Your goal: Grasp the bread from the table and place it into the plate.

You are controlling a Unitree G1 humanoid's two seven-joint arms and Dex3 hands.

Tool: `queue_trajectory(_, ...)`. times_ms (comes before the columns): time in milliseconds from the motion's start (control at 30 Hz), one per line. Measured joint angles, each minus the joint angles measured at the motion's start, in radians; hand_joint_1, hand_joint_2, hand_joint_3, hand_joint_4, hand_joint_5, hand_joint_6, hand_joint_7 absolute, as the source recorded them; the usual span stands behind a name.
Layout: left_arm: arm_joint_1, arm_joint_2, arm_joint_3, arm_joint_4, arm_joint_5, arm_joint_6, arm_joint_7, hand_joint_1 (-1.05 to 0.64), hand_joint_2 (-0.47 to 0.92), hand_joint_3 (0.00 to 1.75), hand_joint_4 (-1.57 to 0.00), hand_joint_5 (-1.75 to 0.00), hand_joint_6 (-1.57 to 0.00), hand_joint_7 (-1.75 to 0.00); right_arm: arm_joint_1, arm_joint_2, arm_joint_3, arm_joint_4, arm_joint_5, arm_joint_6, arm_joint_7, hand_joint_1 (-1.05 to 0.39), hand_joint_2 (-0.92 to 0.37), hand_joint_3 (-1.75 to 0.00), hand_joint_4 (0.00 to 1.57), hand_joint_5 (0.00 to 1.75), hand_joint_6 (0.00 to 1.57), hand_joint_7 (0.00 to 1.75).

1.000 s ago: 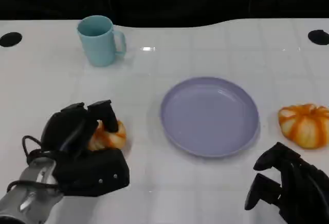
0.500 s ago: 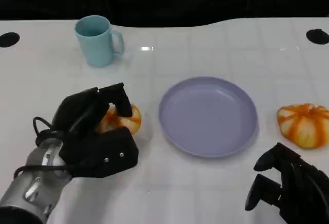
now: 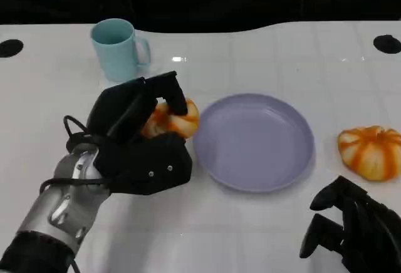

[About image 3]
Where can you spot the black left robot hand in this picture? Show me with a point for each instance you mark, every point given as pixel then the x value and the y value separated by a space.
pixel 119 107

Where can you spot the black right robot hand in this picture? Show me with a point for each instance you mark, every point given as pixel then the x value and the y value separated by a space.
pixel 369 232

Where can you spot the orange and white bread roll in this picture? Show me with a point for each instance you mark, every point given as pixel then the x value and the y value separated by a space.
pixel 371 154
pixel 185 124

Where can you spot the pale green mug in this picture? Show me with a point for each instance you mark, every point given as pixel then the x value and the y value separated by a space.
pixel 117 58

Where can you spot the lilac plate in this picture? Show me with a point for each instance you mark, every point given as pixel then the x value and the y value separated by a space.
pixel 253 144

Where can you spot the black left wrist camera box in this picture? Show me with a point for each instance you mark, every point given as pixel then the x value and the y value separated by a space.
pixel 144 166

